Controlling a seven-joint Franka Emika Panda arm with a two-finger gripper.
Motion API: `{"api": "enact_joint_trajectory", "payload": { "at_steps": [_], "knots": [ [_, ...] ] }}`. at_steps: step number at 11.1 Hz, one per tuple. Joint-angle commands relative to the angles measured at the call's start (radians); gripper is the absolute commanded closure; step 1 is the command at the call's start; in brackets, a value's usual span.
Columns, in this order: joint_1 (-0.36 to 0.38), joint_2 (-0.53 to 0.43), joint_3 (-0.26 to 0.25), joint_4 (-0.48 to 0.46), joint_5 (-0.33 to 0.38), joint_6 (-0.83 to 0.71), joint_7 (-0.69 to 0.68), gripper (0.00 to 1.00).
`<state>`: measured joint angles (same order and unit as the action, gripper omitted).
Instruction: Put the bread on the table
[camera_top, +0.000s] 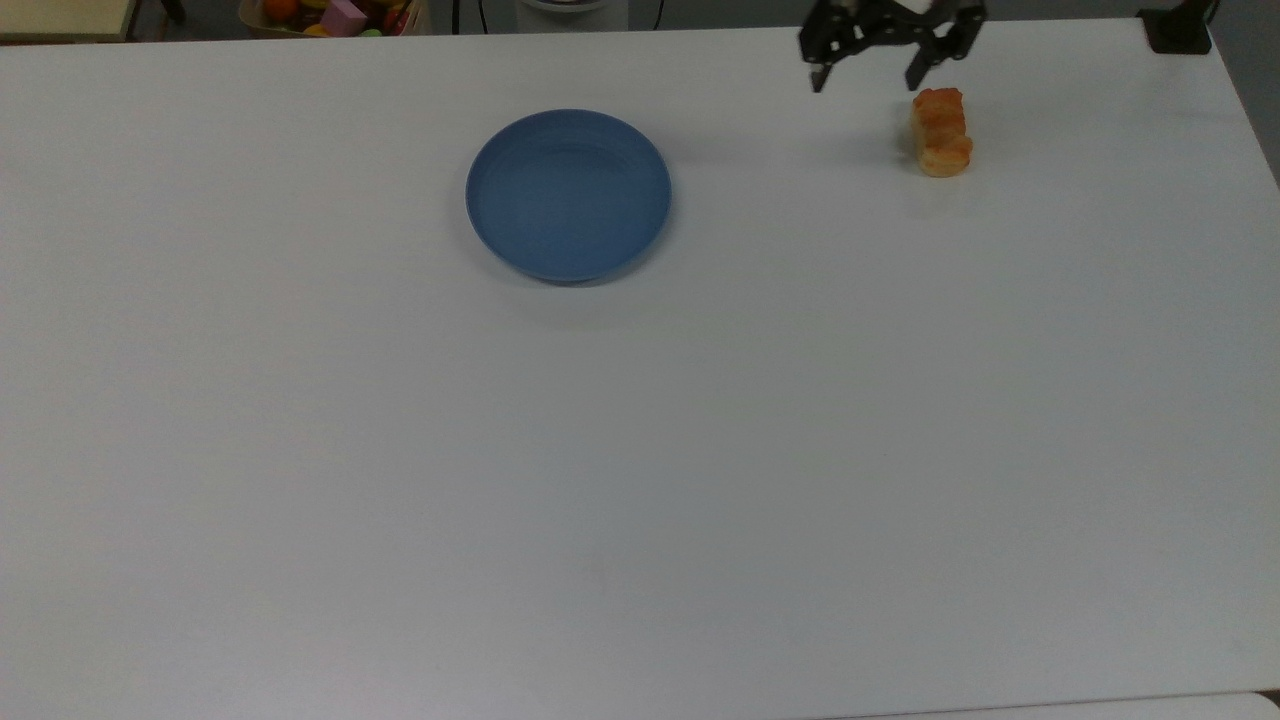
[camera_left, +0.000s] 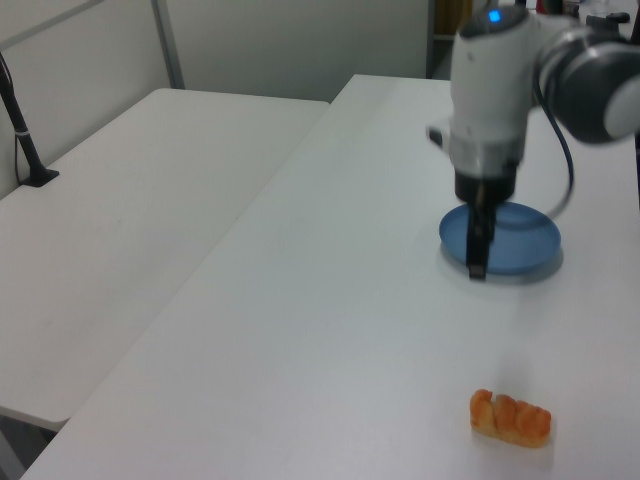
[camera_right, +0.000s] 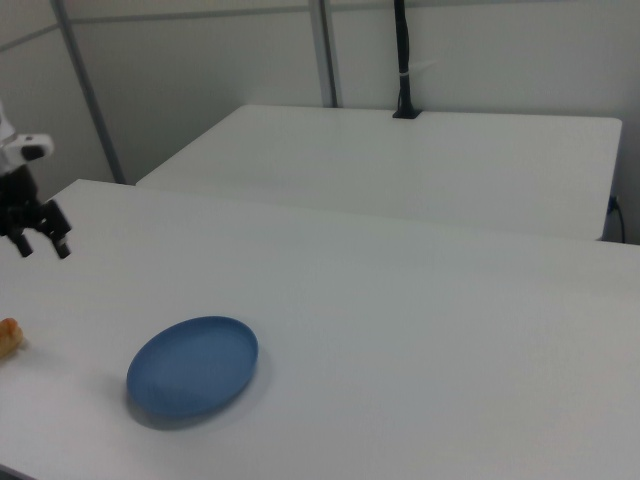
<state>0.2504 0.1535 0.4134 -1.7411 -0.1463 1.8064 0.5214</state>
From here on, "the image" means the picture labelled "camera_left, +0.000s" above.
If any black keyboard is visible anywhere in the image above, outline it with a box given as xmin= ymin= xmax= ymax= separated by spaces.
xmin=584 ymin=14 xmax=626 ymax=39

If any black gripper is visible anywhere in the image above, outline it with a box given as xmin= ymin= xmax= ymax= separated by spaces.
xmin=453 ymin=167 xmax=518 ymax=282

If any grey metal partition post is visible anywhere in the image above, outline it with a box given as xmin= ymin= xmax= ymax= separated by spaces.
xmin=151 ymin=0 xmax=186 ymax=91

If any black camera stand pole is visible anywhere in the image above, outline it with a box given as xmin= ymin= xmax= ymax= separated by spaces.
xmin=0 ymin=49 xmax=60 ymax=189

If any orange glazed bread roll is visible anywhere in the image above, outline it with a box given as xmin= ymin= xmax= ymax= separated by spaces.
xmin=468 ymin=388 xmax=553 ymax=448

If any dark robot arm cable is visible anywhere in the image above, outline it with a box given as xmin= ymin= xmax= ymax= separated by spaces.
xmin=532 ymin=74 xmax=576 ymax=219

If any blue round plate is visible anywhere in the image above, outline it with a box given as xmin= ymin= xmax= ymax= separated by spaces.
xmin=438 ymin=202 xmax=562 ymax=276

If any wooden cabinet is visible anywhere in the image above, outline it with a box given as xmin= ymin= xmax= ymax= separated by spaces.
xmin=433 ymin=0 xmax=474 ymax=37

